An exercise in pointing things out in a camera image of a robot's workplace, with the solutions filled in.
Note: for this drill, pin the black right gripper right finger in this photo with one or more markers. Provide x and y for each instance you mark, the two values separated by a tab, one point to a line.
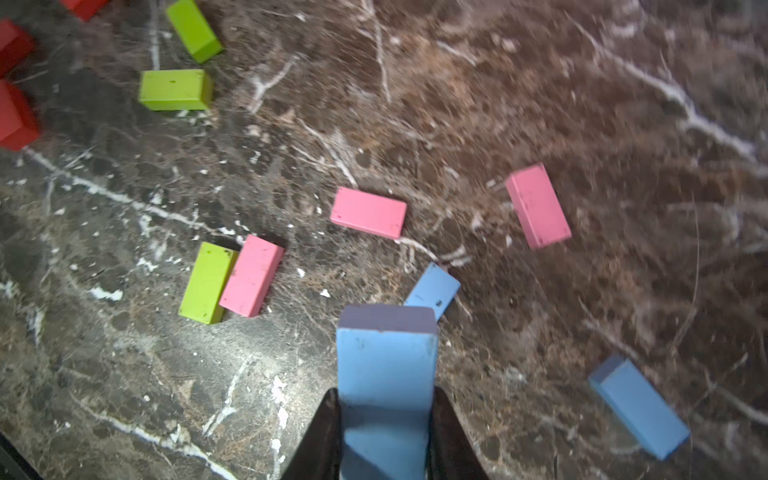
450	453

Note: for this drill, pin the blue block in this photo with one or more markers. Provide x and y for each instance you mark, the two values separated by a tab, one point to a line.
642	410
435	289
387	359

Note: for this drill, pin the green block far left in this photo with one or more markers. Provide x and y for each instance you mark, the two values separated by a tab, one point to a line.
194	30

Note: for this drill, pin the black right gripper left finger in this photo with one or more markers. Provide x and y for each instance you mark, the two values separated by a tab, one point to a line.
318	454

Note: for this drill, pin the red block near button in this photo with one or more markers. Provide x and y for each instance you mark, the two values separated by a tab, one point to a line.
15	46

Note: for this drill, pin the red block front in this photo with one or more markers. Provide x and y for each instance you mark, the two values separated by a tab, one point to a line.
19	126

